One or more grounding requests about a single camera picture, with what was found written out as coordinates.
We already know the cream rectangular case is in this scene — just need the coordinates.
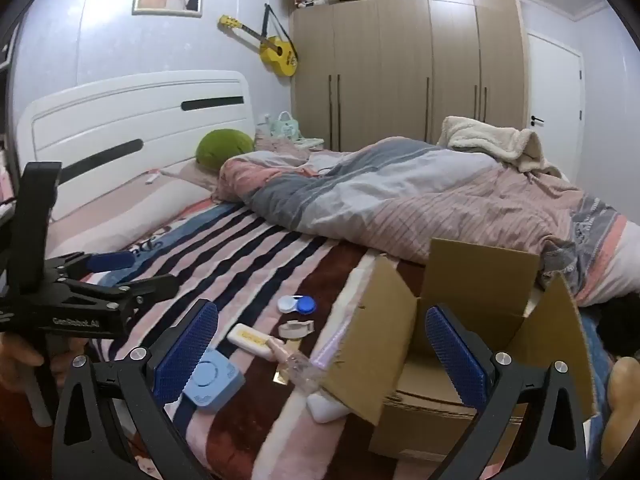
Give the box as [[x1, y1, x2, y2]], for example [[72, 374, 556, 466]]
[[226, 323, 273, 358]]

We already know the gold card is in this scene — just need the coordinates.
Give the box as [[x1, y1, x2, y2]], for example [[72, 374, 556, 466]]
[[272, 342, 301, 386]]

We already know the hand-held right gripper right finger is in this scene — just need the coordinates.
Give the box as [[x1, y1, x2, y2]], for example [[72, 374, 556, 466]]
[[424, 304, 588, 480]]

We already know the clear bottle with pink cap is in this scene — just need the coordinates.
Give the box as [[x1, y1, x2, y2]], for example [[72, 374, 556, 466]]
[[265, 337, 331, 395]]

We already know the beige wooden wardrobe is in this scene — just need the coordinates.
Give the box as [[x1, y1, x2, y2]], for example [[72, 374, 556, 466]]
[[289, 0, 530, 153]]

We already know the brown cardboard box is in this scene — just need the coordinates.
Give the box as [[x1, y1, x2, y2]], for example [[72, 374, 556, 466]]
[[319, 237, 598, 463]]

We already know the green round pillow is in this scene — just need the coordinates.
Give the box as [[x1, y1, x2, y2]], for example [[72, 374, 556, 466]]
[[195, 129, 255, 170]]

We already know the blue square device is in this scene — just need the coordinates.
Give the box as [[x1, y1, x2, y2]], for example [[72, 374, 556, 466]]
[[181, 347, 247, 413]]

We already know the white bed headboard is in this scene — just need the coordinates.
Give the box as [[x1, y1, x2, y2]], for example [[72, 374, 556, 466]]
[[16, 71, 257, 221]]

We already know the mint green bag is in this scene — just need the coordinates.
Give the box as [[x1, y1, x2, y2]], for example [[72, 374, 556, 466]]
[[270, 111, 301, 140]]

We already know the blue white contact lens case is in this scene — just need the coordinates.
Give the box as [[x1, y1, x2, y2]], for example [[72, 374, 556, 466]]
[[277, 294, 317, 316]]

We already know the pale pink pillow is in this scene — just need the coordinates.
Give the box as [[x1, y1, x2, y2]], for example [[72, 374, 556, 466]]
[[47, 160, 223, 261]]

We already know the dark cloth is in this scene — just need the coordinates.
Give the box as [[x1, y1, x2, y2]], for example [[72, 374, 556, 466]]
[[597, 295, 640, 356]]

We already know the pink grey striped quilt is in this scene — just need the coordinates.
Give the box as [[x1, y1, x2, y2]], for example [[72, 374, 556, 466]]
[[216, 136, 640, 308]]

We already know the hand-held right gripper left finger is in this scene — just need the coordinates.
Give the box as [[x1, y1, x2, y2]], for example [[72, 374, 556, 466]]
[[52, 299, 221, 480]]

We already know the cream fleece blanket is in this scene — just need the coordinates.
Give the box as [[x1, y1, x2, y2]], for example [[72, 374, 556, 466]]
[[439, 116, 563, 178]]

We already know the lavender plastic stick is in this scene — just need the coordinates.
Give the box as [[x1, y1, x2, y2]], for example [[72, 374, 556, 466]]
[[309, 331, 351, 370]]

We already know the clear tape roll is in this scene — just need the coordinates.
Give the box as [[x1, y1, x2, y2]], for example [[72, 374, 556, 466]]
[[278, 319, 316, 339]]

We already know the person's left hand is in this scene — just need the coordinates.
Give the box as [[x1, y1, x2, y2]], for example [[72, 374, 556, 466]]
[[0, 334, 87, 395]]

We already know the pink patterned pillow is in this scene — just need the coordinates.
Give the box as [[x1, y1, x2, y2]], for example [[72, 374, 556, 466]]
[[255, 132, 311, 155]]

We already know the yellow guitar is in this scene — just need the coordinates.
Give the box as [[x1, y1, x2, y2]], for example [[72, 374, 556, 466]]
[[217, 4, 299, 78]]

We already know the striped plush blanket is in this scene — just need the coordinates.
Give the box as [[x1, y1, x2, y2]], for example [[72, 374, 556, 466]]
[[47, 195, 451, 480]]

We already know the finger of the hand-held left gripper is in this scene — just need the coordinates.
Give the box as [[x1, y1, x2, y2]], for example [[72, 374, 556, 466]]
[[67, 275, 180, 333], [45, 251, 136, 281]]

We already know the white door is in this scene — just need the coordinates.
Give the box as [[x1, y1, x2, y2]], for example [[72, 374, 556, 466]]
[[527, 32, 585, 183]]

